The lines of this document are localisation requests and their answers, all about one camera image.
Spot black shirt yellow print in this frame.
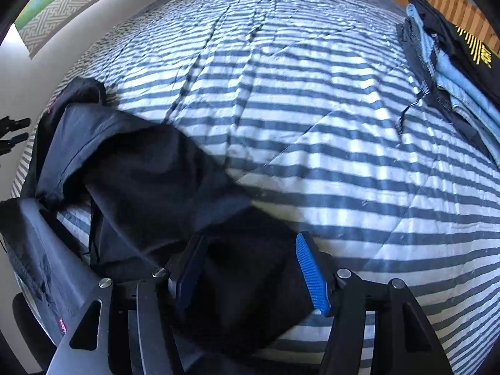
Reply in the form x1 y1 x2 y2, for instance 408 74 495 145
408 0 499 108

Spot blue white striped bedspread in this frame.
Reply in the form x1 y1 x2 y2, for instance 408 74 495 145
12 0 499 374

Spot light blue folded garment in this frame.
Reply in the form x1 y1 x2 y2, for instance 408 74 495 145
406 4 499 141

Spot black shorts pink waistband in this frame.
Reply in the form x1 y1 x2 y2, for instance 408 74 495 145
1 78 313 351

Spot wooden slatted bench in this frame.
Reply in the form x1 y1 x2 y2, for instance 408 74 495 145
394 0 499 55

